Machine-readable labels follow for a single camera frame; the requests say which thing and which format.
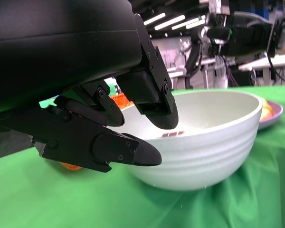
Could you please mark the green tablecloth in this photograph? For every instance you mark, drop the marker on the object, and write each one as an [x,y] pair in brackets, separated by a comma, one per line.
[61,202]

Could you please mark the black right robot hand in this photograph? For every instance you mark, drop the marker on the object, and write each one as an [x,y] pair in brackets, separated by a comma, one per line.
[249,35]

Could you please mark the lavender round plate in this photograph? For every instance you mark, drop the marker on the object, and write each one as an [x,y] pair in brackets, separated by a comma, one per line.
[270,120]

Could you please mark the grey-green round bowl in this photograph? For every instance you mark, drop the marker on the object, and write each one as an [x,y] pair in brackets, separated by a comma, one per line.
[204,154]

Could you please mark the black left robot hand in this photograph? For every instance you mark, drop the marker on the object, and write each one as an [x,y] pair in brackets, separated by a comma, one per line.
[61,47]

